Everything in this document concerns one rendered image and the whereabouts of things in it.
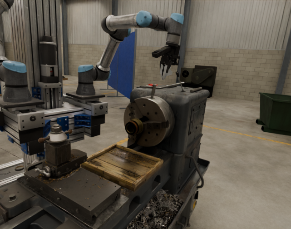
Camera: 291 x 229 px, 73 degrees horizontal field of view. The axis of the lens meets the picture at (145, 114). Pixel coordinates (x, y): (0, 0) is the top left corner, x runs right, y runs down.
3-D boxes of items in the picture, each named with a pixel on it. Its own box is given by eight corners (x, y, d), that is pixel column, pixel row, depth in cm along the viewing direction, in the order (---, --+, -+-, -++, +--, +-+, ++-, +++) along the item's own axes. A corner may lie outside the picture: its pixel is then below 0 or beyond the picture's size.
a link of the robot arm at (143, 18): (93, 13, 130) (146, 4, 98) (106, 17, 138) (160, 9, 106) (92, 32, 133) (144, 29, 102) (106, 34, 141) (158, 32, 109)
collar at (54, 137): (59, 134, 84) (58, 127, 84) (71, 138, 81) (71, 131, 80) (41, 139, 78) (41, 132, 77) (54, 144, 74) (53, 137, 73)
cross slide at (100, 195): (53, 162, 98) (53, 154, 97) (121, 196, 78) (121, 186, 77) (18, 178, 84) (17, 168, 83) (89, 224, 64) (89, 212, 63)
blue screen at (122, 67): (99, 89, 975) (100, 38, 915) (115, 89, 1004) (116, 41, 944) (120, 109, 606) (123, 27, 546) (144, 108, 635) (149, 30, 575)
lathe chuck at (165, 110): (128, 132, 142) (135, 90, 132) (166, 150, 128) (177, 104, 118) (120, 136, 134) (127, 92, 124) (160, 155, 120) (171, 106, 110)
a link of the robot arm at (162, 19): (147, 13, 113) (162, 14, 106) (160, 17, 121) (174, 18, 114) (145, 28, 115) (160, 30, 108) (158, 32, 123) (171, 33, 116)
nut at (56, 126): (57, 129, 81) (57, 121, 80) (64, 131, 79) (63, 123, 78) (48, 131, 78) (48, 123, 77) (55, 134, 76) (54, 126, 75)
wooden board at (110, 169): (115, 148, 133) (115, 143, 132) (163, 166, 115) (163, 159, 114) (80, 166, 108) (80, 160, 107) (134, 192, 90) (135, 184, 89)
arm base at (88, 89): (72, 93, 159) (71, 80, 156) (87, 92, 170) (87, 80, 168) (83, 96, 150) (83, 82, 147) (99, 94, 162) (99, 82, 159)
